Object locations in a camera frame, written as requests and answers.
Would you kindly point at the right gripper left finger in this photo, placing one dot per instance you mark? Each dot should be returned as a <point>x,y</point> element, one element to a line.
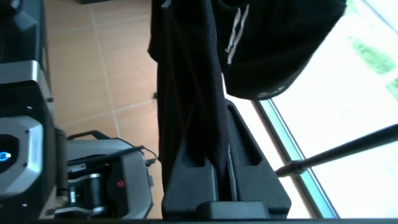
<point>186,189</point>

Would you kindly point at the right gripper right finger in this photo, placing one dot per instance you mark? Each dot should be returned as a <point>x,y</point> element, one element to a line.
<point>255,183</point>

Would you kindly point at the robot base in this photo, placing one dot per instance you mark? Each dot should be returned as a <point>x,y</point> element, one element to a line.
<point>28,140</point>

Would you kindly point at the window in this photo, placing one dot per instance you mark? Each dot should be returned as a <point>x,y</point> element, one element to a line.
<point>342,109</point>

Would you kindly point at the black shorts with white stripes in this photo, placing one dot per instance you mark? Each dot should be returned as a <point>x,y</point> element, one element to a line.
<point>273,46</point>

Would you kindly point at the black garment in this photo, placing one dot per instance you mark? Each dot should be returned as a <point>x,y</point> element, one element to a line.
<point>192,77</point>

